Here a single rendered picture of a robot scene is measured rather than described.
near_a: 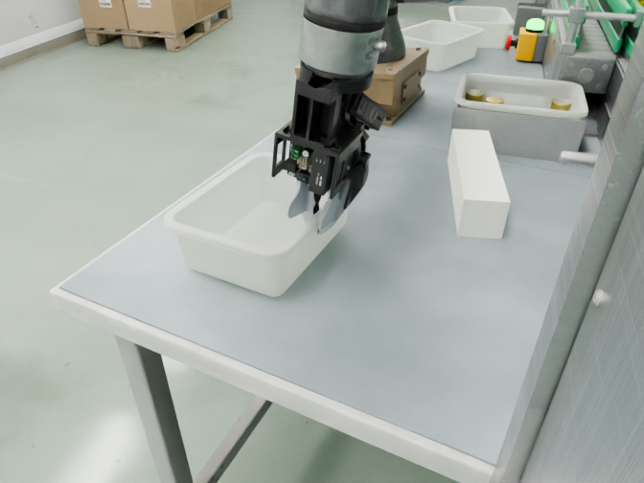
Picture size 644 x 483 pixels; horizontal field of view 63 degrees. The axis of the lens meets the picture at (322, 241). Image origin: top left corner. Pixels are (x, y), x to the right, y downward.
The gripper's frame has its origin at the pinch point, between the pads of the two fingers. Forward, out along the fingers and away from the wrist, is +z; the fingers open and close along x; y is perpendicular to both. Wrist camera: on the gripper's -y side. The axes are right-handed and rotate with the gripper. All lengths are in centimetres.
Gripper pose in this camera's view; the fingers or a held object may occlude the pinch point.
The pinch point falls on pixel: (320, 219)
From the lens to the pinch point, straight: 64.9
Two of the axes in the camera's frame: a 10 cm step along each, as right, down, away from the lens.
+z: -1.3, 7.7, 6.3
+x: 9.0, 3.6, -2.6
